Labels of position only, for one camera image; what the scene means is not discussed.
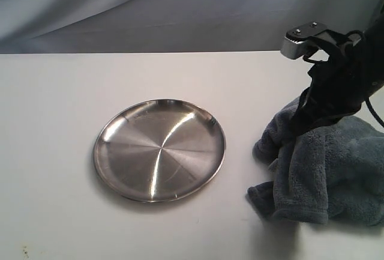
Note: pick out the blue-grey fluffy towel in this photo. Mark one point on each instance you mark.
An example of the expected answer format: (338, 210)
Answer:
(329, 173)

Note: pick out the grey fabric backdrop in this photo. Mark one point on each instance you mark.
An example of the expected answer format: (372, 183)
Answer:
(95, 26)

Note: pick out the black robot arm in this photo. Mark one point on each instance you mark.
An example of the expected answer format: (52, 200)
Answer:
(370, 66)

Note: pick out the round stainless steel plate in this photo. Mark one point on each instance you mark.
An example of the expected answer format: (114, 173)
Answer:
(159, 150)

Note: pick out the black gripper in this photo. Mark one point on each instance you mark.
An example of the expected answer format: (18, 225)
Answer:
(330, 95)

